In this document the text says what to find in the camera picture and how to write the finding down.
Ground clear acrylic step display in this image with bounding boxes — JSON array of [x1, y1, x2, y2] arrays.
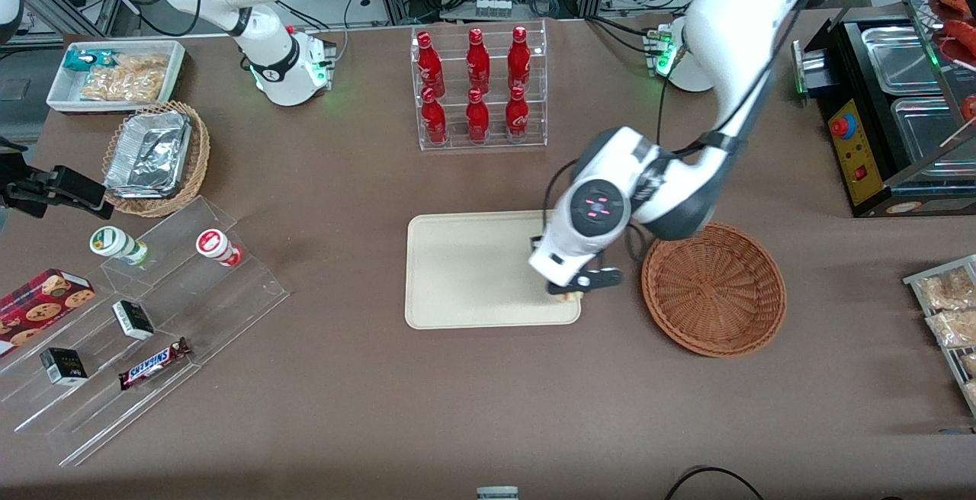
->
[[0, 195, 291, 467]]

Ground steel warmer pan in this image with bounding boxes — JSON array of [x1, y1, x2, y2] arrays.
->
[[891, 96, 976, 181], [862, 26, 943, 95]]

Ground green snack packet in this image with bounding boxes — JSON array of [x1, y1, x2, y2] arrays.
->
[[63, 49, 115, 72]]

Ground small wicker basket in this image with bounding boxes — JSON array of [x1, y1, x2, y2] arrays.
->
[[101, 101, 211, 218]]

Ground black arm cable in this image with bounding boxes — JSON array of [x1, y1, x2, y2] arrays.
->
[[543, 77, 733, 263]]

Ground round brown wicker basket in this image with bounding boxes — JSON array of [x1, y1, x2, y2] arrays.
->
[[641, 223, 787, 358]]

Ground snickers chocolate bar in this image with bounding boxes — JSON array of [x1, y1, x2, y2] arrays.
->
[[118, 337, 191, 391]]

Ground red lid cup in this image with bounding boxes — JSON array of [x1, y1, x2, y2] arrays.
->
[[196, 229, 243, 268]]

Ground clear bag of chips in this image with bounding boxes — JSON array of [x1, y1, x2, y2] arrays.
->
[[114, 53, 170, 75], [80, 69, 165, 103]]

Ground black food warmer machine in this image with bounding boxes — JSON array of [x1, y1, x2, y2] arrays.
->
[[793, 0, 976, 219]]

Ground stack of foil trays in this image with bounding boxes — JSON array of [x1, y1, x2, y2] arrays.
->
[[104, 110, 191, 199]]

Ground black table cable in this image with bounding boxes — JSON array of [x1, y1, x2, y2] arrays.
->
[[663, 467, 767, 500]]

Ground beige plastic tray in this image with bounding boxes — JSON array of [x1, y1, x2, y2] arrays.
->
[[405, 211, 582, 330]]

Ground red cola bottle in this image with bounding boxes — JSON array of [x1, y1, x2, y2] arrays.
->
[[421, 88, 448, 145], [466, 88, 490, 144], [508, 25, 531, 89], [467, 27, 491, 93], [506, 86, 530, 143], [417, 31, 445, 97]]

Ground grey snack tray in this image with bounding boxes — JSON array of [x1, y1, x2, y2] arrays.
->
[[904, 255, 976, 417]]

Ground red cookie box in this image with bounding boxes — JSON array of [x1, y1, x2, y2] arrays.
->
[[0, 268, 96, 357]]

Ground clear acrylic bottle rack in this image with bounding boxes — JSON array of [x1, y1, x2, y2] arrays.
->
[[412, 20, 548, 152]]

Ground small black box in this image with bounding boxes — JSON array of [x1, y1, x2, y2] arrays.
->
[[40, 348, 88, 386], [112, 300, 155, 341]]

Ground white snack bin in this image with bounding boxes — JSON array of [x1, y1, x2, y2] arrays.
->
[[46, 40, 186, 116]]

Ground green lid cup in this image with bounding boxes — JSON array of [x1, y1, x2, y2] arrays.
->
[[89, 226, 149, 266]]

